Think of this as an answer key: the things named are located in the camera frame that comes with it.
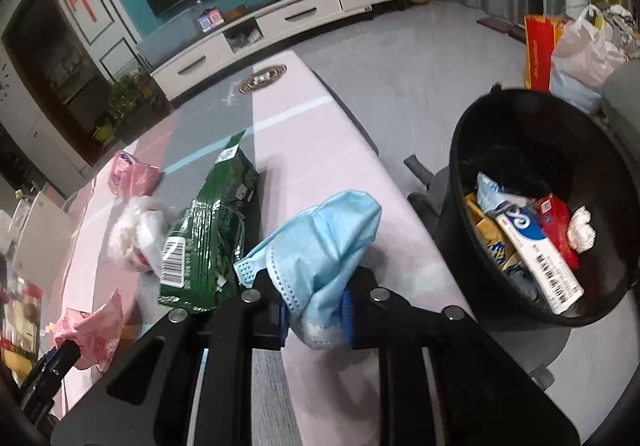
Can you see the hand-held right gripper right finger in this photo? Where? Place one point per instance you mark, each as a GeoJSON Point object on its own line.
{"type": "Point", "coordinates": [348, 313]}

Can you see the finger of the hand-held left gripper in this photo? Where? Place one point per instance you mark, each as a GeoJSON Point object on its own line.
{"type": "Point", "coordinates": [47, 357]}
{"type": "Point", "coordinates": [62, 366]}

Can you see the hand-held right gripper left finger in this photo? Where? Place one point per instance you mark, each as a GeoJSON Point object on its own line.
{"type": "Point", "coordinates": [270, 321]}

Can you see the large pink plastic bag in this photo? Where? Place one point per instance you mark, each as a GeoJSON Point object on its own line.
{"type": "Point", "coordinates": [90, 331]}

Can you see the blue face mask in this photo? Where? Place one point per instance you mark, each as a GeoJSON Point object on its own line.
{"type": "Point", "coordinates": [325, 236]}

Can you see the green snack packet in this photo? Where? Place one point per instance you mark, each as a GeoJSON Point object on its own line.
{"type": "Point", "coordinates": [210, 231]}

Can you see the yellow chip bag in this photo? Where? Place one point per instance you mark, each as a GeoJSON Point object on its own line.
{"type": "Point", "coordinates": [492, 241]}

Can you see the blue white plastic wrapper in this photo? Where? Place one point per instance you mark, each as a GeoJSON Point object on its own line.
{"type": "Point", "coordinates": [497, 193]}

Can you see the small pink plastic bag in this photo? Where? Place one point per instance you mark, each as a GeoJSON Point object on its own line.
{"type": "Point", "coordinates": [132, 176]}

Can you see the white blue-print carton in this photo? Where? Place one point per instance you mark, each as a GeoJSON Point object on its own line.
{"type": "Point", "coordinates": [545, 261]}

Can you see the red packet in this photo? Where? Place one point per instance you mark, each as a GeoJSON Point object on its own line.
{"type": "Point", "coordinates": [555, 226]}

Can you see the white tissue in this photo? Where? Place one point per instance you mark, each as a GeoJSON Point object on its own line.
{"type": "Point", "coordinates": [581, 231]}

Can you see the black trash bin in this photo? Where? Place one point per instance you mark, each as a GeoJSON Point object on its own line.
{"type": "Point", "coordinates": [615, 206]}

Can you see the white storage box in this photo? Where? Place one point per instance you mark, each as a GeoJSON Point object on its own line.
{"type": "Point", "coordinates": [42, 231]}

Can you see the grey cushion stool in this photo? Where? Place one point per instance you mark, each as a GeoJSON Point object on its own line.
{"type": "Point", "coordinates": [435, 206]}

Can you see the plants in dark planter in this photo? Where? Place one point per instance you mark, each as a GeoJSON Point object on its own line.
{"type": "Point", "coordinates": [125, 101]}

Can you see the dark wooden display cabinet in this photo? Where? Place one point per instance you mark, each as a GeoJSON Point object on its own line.
{"type": "Point", "coordinates": [55, 61]}

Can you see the white television cabinet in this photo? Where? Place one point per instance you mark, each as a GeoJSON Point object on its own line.
{"type": "Point", "coordinates": [300, 16]}

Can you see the blue red small box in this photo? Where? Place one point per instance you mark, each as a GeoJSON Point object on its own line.
{"type": "Point", "coordinates": [209, 20]}

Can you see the orange shopping bag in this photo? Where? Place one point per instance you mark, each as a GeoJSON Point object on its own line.
{"type": "Point", "coordinates": [540, 53]}

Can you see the dark red doormat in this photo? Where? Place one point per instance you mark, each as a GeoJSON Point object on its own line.
{"type": "Point", "coordinates": [500, 26]}

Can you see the white plastic shopping bag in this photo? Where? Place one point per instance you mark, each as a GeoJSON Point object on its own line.
{"type": "Point", "coordinates": [582, 61]}

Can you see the grey sofa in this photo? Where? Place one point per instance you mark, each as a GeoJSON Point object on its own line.
{"type": "Point", "coordinates": [622, 96]}

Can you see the pile of clothes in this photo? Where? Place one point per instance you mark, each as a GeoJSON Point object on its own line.
{"type": "Point", "coordinates": [620, 28]}

